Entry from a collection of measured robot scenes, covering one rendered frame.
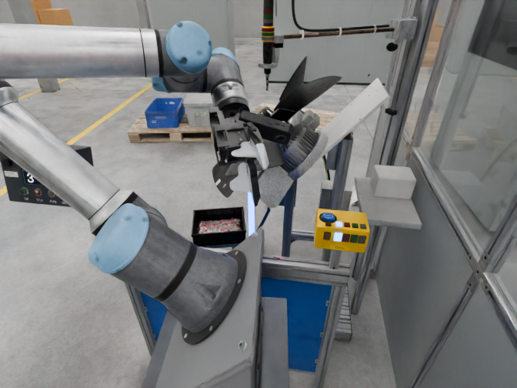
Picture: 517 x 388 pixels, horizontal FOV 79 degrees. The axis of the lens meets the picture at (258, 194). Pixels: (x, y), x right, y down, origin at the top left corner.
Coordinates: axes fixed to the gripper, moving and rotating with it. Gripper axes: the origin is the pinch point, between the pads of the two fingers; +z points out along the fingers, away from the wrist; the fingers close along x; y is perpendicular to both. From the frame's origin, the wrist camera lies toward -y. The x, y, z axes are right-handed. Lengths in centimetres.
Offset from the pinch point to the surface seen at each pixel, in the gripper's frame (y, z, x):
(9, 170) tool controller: 71, -44, -45
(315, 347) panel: -28, 33, -100
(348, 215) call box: -34, -4, -38
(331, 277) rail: -30, 11, -58
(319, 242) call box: -23.2, 1.8, -41.4
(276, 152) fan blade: -18, -34, -41
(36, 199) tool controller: 65, -34, -51
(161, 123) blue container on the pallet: 40, -249, -279
